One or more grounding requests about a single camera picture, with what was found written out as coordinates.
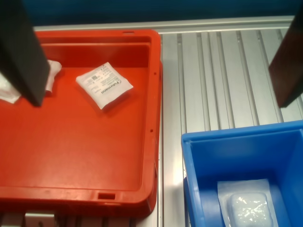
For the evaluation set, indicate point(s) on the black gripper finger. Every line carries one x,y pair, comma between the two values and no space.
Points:
288,71
21,47

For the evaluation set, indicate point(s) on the clear blister bandage packet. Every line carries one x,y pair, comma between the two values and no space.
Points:
246,208

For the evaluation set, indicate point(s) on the red box with bandages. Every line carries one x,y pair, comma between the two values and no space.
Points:
71,142

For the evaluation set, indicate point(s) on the blue plastic box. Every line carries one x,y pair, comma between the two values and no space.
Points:
206,165

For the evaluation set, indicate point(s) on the plain white bandage packet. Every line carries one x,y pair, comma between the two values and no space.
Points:
7,92

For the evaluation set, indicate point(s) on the flat printed bandage packet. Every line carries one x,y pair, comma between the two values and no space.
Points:
104,86

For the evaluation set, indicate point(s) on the blue curtain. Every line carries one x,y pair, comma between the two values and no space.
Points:
142,9

